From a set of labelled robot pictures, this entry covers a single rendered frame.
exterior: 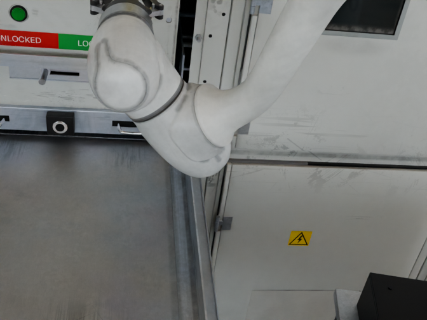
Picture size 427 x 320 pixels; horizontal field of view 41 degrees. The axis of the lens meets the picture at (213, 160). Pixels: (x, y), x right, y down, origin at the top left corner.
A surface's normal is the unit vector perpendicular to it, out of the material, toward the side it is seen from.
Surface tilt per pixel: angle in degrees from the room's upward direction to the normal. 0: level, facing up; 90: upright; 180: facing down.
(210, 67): 90
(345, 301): 0
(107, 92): 93
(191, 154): 99
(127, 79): 77
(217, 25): 90
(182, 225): 0
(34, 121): 90
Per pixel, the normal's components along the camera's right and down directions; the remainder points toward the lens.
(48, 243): 0.12, -0.80
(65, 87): 0.10, 0.59
